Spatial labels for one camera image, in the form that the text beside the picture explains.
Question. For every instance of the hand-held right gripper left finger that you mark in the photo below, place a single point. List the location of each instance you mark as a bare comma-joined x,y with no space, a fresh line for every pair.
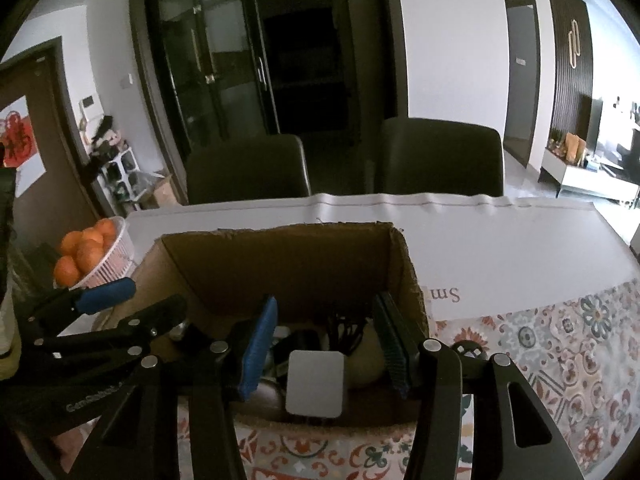
257,355

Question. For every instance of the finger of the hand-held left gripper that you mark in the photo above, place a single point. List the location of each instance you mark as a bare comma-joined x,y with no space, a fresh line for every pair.
105,295
150,317

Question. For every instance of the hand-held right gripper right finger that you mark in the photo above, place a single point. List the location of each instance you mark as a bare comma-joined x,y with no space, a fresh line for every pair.
395,350

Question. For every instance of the white square charger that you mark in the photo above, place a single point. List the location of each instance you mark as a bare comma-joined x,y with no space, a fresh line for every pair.
315,385

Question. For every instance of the brown cardboard box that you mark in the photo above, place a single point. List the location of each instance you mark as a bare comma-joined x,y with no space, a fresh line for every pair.
300,260

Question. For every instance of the white plastic basket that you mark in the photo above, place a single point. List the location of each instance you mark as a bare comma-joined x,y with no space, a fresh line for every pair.
117,260

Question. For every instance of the orange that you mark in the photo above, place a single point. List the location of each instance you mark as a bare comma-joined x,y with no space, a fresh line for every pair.
70,242
89,255
106,228
66,270
92,235

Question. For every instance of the small cardboard box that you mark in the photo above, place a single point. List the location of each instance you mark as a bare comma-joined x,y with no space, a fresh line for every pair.
162,192

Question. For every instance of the white shoe rack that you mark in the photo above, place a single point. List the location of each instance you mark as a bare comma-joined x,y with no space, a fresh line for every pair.
117,175

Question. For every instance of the brown entrance door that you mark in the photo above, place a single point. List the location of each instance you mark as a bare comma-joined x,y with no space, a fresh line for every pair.
55,160

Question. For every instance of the patterned tablecloth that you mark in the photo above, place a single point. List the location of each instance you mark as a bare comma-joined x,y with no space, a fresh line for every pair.
550,350

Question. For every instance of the dark dining chair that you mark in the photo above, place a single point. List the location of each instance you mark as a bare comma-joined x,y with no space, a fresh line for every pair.
440,157
247,170

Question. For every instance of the red and white door poster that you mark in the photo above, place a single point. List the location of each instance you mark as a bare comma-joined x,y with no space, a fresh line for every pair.
17,140

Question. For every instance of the white low tv cabinet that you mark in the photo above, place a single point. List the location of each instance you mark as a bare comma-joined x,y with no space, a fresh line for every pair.
590,180

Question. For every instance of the dark glass cabinet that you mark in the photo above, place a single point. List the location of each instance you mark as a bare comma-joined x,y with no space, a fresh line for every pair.
225,60

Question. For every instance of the brown paper bag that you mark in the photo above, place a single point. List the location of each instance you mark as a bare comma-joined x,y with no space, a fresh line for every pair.
575,149

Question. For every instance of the dark interior door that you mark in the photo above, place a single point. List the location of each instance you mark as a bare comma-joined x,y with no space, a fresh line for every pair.
520,85

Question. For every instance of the dark slatted wall panel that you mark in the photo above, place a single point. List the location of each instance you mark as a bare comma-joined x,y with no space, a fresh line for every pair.
560,85

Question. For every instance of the looped wall ornament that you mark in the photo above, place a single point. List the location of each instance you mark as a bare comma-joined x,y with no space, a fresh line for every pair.
574,42

